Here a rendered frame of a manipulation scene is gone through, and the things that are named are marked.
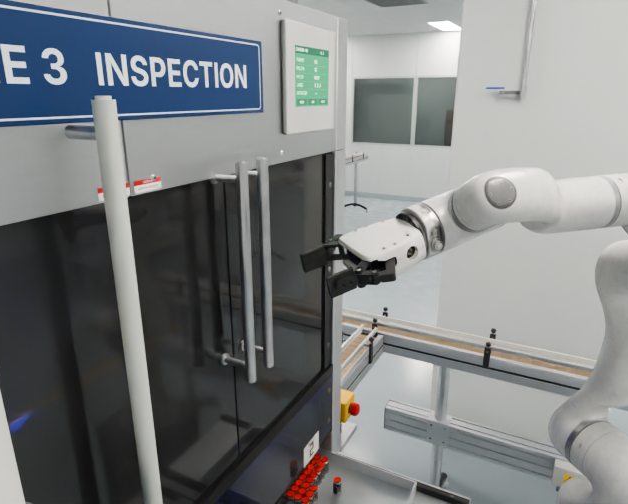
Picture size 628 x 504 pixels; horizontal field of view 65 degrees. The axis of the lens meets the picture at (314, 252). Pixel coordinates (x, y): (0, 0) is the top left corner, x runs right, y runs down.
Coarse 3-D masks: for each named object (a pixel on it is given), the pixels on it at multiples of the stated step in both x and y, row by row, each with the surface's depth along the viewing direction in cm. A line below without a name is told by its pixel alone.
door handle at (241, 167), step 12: (240, 168) 78; (216, 180) 81; (228, 180) 80; (240, 180) 78; (240, 192) 79; (240, 204) 80; (240, 216) 80; (240, 228) 81; (240, 240) 82; (240, 252) 82; (240, 264) 83; (240, 276) 84; (252, 288) 85; (252, 300) 85; (252, 312) 86; (252, 324) 87; (252, 336) 87; (252, 348) 88; (228, 360) 91; (240, 360) 91; (252, 360) 88; (252, 372) 89
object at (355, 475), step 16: (320, 448) 149; (336, 464) 147; (352, 464) 144; (352, 480) 141; (368, 480) 141; (384, 480) 141; (400, 480) 138; (320, 496) 135; (336, 496) 135; (352, 496) 135; (368, 496) 135; (384, 496) 135; (400, 496) 135
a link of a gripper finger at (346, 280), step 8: (344, 272) 66; (352, 272) 67; (368, 272) 66; (376, 272) 66; (328, 280) 65; (336, 280) 66; (344, 280) 66; (352, 280) 66; (360, 280) 66; (368, 280) 66; (328, 288) 66; (336, 288) 66; (344, 288) 66; (352, 288) 68; (336, 296) 67
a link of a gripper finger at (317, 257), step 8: (328, 240) 77; (320, 248) 74; (328, 248) 75; (304, 256) 73; (312, 256) 74; (320, 256) 74; (328, 256) 75; (304, 264) 74; (312, 264) 74; (320, 264) 75
